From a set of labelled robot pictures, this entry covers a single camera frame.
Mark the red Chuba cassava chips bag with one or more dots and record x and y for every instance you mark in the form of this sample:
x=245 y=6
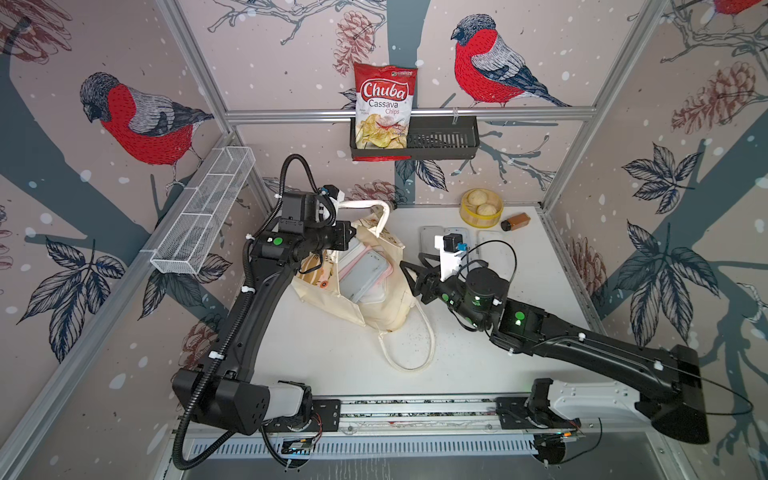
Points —
x=383 y=108

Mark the white wire mesh tray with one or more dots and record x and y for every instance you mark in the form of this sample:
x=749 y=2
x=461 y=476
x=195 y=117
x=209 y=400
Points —
x=191 y=237

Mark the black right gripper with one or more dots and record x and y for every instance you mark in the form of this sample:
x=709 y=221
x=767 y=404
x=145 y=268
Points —
x=423 y=279

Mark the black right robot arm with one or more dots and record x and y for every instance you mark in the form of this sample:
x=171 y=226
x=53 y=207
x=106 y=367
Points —
x=668 y=381

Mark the black wire wall basket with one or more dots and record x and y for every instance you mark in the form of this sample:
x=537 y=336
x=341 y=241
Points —
x=429 y=138

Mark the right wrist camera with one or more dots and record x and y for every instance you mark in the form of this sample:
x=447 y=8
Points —
x=449 y=263

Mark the beige bun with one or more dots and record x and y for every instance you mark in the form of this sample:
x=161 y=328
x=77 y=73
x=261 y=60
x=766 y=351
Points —
x=477 y=197
x=486 y=209

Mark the small brown bottle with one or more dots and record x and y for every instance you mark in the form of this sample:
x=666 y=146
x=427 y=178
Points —
x=515 y=222

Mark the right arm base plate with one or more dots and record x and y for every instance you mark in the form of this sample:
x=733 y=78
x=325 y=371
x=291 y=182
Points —
x=514 y=413

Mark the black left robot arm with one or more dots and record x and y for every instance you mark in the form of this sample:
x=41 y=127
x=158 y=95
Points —
x=219 y=397

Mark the cream canvas tote bag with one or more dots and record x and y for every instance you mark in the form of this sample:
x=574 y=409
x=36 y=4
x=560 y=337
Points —
x=386 y=306

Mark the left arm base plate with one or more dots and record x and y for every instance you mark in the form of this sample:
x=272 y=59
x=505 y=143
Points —
x=324 y=416

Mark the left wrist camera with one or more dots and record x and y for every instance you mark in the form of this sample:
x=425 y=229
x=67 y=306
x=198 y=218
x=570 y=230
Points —
x=335 y=194

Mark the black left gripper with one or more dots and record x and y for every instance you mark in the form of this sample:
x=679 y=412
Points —
x=343 y=234

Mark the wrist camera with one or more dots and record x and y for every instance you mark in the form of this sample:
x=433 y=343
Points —
x=335 y=194
x=449 y=263

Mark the grey pencil case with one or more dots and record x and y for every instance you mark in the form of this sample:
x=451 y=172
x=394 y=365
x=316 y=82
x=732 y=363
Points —
x=363 y=275

